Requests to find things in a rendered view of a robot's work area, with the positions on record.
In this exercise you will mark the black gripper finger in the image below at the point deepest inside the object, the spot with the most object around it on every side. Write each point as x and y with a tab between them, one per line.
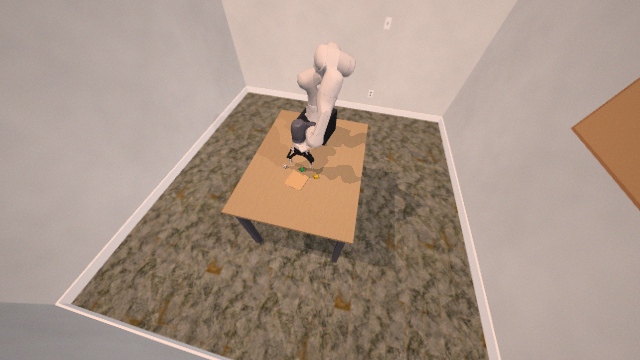
290	156
309	157

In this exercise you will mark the orange flat mat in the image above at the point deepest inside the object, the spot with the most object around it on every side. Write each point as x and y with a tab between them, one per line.
296	180

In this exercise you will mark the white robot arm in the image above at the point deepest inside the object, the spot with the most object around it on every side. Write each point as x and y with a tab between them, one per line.
329	60

